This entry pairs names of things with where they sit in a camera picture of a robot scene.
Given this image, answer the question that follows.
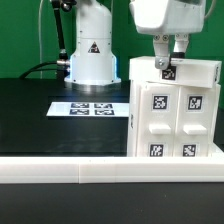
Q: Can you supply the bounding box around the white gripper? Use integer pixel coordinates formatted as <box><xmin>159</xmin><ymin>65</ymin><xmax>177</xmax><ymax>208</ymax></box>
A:
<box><xmin>129</xmin><ymin>0</ymin><xmax>206</xmax><ymax>70</ymax></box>

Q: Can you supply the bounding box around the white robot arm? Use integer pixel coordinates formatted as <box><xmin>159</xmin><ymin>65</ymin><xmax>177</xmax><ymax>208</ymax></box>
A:
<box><xmin>65</xmin><ymin>0</ymin><xmax>206</xmax><ymax>90</ymax></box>

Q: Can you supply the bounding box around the white L-shaped fence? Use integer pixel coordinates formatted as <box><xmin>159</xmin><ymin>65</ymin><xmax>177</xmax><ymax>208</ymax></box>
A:
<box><xmin>0</xmin><ymin>147</ymin><xmax>224</xmax><ymax>184</ymax></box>

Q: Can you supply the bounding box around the white cabinet top block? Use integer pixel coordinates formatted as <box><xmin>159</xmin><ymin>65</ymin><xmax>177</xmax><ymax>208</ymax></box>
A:
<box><xmin>129</xmin><ymin>56</ymin><xmax>222</xmax><ymax>88</ymax></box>

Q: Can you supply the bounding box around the white cabinet body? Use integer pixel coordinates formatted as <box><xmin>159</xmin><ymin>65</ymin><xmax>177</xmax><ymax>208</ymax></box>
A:
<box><xmin>127</xmin><ymin>81</ymin><xmax>220</xmax><ymax>157</ymax></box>

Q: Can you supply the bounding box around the white cabinet door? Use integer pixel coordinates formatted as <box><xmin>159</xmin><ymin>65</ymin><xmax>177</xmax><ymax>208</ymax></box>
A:
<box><xmin>173</xmin><ymin>87</ymin><xmax>216</xmax><ymax>157</ymax></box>
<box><xmin>137</xmin><ymin>83</ymin><xmax>179</xmax><ymax>157</ymax></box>

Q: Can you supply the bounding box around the grey thin cable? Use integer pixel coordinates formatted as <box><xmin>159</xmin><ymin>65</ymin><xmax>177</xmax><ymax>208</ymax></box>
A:
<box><xmin>37</xmin><ymin>0</ymin><xmax>46</xmax><ymax>80</ymax></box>

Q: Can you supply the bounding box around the white marker base plate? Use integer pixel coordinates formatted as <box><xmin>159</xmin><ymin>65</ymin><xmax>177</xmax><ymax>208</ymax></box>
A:
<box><xmin>47</xmin><ymin>102</ymin><xmax>129</xmax><ymax>117</ymax></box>

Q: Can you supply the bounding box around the black cable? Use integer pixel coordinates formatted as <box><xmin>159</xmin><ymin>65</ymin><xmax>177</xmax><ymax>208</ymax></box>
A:
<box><xmin>18</xmin><ymin>61</ymin><xmax>66</xmax><ymax>80</ymax></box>

